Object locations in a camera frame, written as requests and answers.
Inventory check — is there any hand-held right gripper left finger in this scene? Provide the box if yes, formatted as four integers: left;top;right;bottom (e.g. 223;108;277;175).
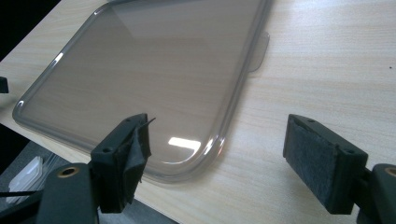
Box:
90;113;157;215

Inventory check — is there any clear plastic container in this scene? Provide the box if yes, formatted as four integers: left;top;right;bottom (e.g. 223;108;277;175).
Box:
7;155;59;204

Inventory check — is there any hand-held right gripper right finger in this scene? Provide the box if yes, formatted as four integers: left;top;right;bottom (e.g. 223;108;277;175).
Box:
282;113;369;216

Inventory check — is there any clear grey plastic lid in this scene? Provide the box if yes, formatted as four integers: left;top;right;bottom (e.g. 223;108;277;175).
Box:
11;0;275;184

